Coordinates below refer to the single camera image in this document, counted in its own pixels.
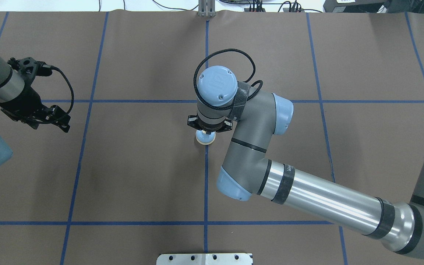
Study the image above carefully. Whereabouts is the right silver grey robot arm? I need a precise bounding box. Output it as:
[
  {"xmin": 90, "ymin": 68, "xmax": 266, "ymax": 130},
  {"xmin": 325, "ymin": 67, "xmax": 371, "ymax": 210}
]
[{"xmin": 187, "ymin": 66, "xmax": 424, "ymax": 259}]

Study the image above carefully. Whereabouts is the white camera pole with base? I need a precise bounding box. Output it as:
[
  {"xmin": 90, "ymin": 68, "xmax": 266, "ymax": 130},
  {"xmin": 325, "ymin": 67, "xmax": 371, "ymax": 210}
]
[{"xmin": 156, "ymin": 253, "xmax": 254, "ymax": 265}]

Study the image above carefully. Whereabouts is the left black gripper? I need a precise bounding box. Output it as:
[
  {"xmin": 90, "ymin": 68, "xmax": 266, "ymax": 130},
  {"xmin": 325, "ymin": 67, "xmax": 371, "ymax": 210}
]
[{"xmin": 0, "ymin": 86, "xmax": 71, "ymax": 133}]

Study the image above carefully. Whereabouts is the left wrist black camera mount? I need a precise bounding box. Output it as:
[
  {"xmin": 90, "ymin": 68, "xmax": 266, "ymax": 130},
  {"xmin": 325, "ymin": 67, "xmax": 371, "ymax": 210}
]
[{"xmin": 7, "ymin": 57, "xmax": 53, "ymax": 78}]

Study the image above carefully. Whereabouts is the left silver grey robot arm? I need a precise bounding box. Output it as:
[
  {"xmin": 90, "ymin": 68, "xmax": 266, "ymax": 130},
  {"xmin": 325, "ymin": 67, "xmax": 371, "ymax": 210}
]
[{"xmin": 0, "ymin": 56, "xmax": 75, "ymax": 167}]

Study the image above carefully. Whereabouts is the blue cream call bell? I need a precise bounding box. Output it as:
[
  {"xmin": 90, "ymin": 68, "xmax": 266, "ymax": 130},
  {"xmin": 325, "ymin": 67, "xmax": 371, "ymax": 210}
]
[{"xmin": 195, "ymin": 130, "xmax": 216, "ymax": 145}]

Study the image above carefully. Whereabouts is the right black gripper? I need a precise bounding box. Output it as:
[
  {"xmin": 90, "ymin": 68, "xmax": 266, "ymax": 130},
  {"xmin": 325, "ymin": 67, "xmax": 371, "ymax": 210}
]
[{"xmin": 196, "ymin": 120, "xmax": 227, "ymax": 133}]

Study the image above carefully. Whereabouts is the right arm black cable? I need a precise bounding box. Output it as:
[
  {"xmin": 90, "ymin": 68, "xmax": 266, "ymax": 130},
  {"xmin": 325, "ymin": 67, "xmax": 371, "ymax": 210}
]
[{"xmin": 194, "ymin": 49, "xmax": 263, "ymax": 108}]

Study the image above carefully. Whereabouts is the black box with label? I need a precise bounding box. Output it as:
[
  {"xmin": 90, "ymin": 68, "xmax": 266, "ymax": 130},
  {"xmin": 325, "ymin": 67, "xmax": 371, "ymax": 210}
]
[{"xmin": 323, "ymin": 0, "xmax": 386, "ymax": 13}]

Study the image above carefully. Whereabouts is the aluminium frame post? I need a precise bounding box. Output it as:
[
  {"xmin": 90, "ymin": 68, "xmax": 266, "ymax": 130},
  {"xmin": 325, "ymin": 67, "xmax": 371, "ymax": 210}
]
[{"xmin": 197, "ymin": 0, "xmax": 216, "ymax": 17}]

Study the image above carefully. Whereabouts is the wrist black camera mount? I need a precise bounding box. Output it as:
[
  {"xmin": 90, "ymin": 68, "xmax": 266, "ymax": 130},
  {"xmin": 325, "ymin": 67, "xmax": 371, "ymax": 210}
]
[
  {"xmin": 187, "ymin": 115, "xmax": 233, "ymax": 134},
  {"xmin": 7, "ymin": 57, "xmax": 53, "ymax": 78}
]

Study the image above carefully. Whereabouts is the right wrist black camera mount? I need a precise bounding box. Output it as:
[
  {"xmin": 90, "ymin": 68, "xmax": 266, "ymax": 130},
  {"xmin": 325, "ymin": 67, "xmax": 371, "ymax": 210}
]
[{"xmin": 187, "ymin": 115, "xmax": 233, "ymax": 134}]

